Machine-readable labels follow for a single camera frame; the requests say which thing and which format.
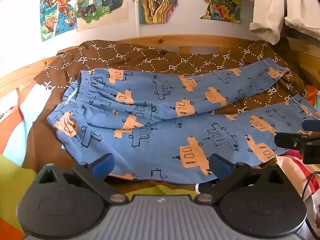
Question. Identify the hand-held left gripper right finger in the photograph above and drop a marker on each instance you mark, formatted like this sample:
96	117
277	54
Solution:
220	168

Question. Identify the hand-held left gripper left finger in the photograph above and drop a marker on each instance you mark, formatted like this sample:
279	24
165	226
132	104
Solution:
102	167

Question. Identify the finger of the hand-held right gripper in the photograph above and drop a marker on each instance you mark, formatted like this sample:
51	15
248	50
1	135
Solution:
311	125
290	140

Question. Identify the blue printed pants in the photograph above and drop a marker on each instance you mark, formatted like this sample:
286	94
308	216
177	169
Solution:
162	135

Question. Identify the floral pink cloth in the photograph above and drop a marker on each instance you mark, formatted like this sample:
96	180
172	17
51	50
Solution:
295	170

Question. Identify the orange cloth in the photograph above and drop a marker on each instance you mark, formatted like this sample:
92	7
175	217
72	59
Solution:
312	95

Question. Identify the colourful striped bed sheet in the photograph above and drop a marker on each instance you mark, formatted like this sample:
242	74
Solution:
15	180

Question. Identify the brown patterned blanket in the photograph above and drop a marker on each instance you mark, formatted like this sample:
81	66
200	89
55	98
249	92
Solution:
150	55

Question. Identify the cream hanging garment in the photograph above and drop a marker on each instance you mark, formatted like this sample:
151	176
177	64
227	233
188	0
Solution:
272	7

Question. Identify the cartoon poster with orange-haired figure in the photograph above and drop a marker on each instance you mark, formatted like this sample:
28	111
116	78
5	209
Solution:
57	10

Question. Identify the cartoon poster with blond figure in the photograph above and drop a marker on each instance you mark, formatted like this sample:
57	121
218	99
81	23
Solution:
100	2

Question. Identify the torn colourful swirl poster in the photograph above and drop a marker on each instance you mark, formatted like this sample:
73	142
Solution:
160	5

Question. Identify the wooden bed frame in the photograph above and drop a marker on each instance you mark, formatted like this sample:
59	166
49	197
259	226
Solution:
175	40

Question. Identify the white wall pipe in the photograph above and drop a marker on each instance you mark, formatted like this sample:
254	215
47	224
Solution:
136	10

